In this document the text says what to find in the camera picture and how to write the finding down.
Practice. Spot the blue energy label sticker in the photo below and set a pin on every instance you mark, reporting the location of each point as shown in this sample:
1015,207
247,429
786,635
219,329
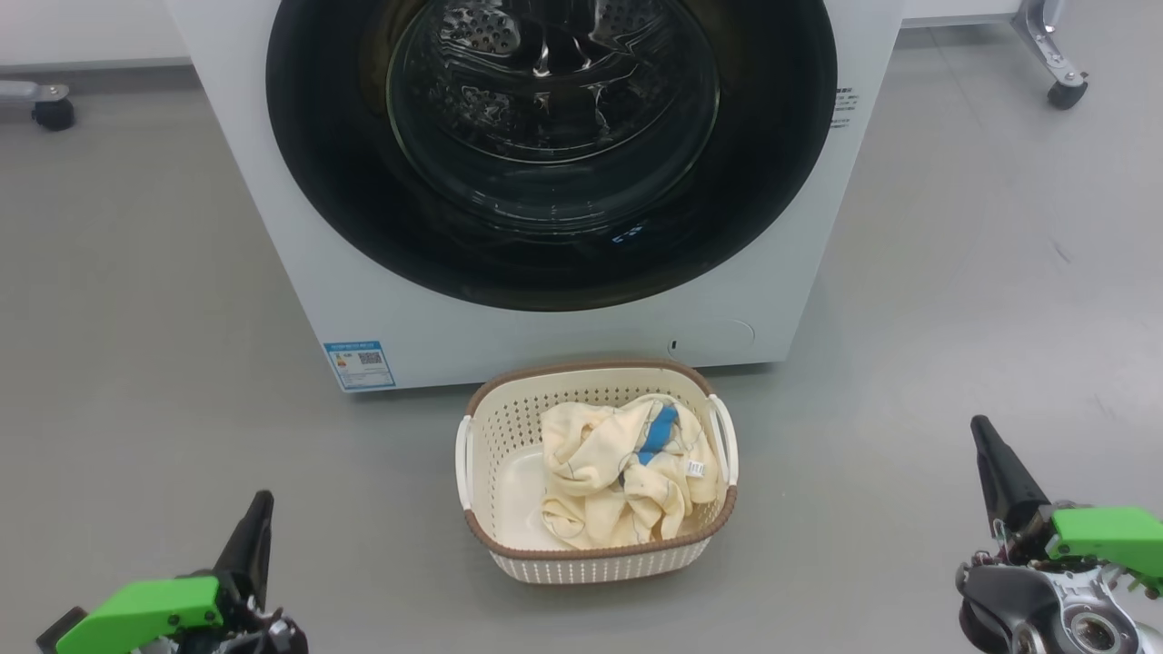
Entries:
359,365

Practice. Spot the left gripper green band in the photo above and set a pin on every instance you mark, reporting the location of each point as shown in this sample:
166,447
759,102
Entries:
145,609

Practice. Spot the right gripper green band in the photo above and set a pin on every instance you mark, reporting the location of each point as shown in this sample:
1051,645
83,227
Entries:
1108,536

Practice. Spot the white front-load washing machine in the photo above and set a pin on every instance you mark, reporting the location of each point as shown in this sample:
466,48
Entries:
254,182

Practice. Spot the cream perforated laundry basket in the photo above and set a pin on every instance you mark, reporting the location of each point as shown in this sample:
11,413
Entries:
495,436

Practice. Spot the cream garment with blue trim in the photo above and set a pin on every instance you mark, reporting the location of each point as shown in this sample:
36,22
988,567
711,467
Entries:
677,481
581,454

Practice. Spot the white partition panel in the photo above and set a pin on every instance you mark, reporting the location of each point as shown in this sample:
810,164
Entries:
963,9

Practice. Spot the grey metal leg with caster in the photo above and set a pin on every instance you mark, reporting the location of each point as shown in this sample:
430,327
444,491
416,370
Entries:
50,104
1054,59

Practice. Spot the washing machine door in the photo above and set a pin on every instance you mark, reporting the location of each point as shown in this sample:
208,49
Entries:
345,200

